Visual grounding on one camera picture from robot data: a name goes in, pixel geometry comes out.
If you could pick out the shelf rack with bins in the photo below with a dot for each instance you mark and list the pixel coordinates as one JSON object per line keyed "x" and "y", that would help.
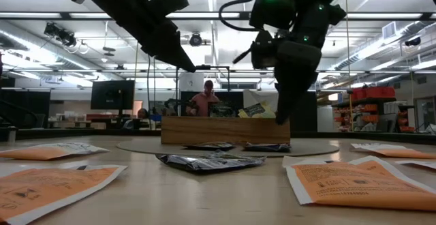
{"x": 371, "y": 116}

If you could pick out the wooden compartment box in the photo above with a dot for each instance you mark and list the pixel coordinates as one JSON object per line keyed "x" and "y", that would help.
{"x": 225, "y": 131}

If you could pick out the overhead light bar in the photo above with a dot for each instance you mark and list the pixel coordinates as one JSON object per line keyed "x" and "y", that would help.
{"x": 385, "y": 15}

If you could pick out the white paper sheet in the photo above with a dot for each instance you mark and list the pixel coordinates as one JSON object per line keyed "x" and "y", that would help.
{"x": 262, "y": 95}

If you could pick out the black ceiling fixture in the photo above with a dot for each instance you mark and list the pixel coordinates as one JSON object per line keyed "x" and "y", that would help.
{"x": 413, "y": 41}

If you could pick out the black mounted camera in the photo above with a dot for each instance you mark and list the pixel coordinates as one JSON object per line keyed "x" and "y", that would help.
{"x": 59, "y": 34}

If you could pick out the small grey canister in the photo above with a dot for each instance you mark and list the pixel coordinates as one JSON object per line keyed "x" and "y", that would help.
{"x": 12, "y": 134}

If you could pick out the red storage crate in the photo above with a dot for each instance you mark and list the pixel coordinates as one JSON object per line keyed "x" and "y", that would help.
{"x": 381, "y": 92}
{"x": 358, "y": 93}

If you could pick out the black computer monitor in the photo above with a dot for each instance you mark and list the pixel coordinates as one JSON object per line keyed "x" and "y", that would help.
{"x": 112, "y": 94}

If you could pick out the dark blue tea packet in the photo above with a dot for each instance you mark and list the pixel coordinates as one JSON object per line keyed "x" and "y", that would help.
{"x": 221, "y": 110}
{"x": 209, "y": 146}
{"x": 211, "y": 163}
{"x": 267, "y": 147}

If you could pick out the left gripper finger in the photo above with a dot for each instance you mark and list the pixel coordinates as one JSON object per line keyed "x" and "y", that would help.
{"x": 163, "y": 44}

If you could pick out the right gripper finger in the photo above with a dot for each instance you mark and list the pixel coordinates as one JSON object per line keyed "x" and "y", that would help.
{"x": 293, "y": 75}

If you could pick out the person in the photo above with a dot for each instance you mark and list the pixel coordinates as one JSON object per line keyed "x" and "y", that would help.
{"x": 142, "y": 114}
{"x": 204, "y": 104}

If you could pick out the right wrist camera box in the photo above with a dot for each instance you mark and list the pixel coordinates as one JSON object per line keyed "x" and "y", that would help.
{"x": 272, "y": 8}

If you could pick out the round black overhead camera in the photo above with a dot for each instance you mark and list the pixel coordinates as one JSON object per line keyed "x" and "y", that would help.
{"x": 195, "y": 40}

